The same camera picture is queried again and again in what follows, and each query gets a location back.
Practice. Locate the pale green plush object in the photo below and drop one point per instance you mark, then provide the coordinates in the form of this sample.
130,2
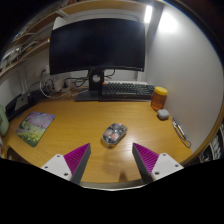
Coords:
3,121

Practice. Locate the silver mini computer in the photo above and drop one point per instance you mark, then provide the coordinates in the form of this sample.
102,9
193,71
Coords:
22,101

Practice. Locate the black desk stand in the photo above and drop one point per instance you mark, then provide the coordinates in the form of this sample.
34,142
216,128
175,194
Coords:
13,111

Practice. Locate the transparent grey computer mouse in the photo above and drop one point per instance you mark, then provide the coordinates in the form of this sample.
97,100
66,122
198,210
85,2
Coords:
114,134

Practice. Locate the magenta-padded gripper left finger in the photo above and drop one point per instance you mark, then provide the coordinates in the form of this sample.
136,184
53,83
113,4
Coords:
78,160

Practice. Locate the white power strip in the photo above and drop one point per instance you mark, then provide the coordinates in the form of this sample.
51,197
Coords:
60,85

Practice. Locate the wooden wall shelf unit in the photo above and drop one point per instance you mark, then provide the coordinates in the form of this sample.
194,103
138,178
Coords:
23,50

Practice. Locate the amber jar with yellow lid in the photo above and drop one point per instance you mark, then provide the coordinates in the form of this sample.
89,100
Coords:
158,99

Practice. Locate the floral landscape print mouse pad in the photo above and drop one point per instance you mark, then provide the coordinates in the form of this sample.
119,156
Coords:
35,128

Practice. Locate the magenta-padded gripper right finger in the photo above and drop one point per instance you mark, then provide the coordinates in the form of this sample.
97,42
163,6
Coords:
146,159

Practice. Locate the small grey earbud case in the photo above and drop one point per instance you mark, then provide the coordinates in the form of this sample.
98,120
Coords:
163,114

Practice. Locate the black mechanical keyboard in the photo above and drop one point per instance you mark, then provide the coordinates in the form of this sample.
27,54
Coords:
128,90

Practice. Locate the black curved computer monitor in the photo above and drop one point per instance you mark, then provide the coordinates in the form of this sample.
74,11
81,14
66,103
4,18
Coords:
96,45

